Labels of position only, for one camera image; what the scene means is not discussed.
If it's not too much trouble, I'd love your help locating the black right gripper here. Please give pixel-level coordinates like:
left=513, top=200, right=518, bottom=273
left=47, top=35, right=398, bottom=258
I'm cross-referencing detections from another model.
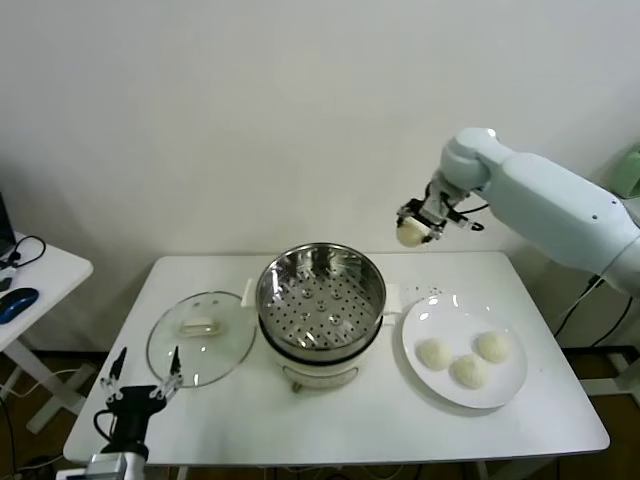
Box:
left=396, top=197, right=449, bottom=246

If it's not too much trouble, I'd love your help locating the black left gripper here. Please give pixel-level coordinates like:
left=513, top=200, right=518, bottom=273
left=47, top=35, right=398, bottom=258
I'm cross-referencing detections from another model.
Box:
left=99, top=345, right=184, bottom=454

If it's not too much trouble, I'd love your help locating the white steamed baozi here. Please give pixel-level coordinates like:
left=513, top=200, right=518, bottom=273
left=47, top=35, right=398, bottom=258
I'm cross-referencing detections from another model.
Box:
left=416, top=338, right=454, bottom=371
left=394, top=217, right=431, bottom=248
left=473, top=331, right=514, bottom=364
left=448, top=354, right=489, bottom=390

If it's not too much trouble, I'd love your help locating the perforated steel steamer basket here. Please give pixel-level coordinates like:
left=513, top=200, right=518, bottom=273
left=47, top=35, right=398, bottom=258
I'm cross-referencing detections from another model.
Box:
left=256, top=242, right=389, bottom=364

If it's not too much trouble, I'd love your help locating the round glass pot lid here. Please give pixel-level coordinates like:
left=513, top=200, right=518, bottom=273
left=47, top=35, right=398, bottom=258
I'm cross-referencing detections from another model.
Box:
left=147, top=290, right=259, bottom=389

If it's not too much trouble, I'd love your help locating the white x-leg side table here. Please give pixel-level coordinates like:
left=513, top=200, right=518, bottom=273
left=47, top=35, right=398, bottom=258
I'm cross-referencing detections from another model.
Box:
left=0, top=229, right=96, bottom=436

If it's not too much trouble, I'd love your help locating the blue computer mouse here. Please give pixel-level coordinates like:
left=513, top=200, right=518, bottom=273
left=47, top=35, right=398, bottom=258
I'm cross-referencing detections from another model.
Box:
left=0, top=287, right=40, bottom=324

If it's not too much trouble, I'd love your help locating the white electric cooker pot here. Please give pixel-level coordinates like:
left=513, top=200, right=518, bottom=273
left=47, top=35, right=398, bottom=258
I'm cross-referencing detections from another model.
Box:
left=241, top=277, right=402, bottom=394

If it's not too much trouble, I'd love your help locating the white round plate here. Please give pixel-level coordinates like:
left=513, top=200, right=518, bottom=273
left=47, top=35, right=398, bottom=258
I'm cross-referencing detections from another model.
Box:
left=402, top=294, right=530, bottom=410

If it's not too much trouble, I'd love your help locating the dark laptop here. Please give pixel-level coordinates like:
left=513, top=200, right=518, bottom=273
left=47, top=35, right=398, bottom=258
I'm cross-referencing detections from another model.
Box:
left=0, top=192, right=17, bottom=256

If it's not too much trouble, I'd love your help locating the pale green appliance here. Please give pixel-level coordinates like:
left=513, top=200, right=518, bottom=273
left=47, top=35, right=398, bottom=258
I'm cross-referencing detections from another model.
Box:
left=612, top=144, right=640, bottom=199

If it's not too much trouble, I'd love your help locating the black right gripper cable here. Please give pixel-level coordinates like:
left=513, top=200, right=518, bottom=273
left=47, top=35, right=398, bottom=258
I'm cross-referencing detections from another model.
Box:
left=447, top=198, right=490, bottom=232

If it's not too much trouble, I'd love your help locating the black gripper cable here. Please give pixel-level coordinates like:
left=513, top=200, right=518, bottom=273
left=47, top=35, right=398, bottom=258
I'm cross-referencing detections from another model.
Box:
left=447, top=198, right=490, bottom=232
left=93, top=408, right=120, bottom=442

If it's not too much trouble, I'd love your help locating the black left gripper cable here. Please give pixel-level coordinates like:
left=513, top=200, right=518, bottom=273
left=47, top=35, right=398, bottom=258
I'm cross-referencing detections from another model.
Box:
left=93, top=408, right=120, bottom=442

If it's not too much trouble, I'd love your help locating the white floor cable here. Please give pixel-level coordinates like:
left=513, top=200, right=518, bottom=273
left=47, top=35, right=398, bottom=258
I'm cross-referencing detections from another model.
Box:
left=0, top=367, right=84, bottom=400

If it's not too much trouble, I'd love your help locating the black wired headset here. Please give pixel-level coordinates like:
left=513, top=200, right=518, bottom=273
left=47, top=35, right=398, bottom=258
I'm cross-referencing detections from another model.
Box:
left=1, top=235, right=48, bottom=271

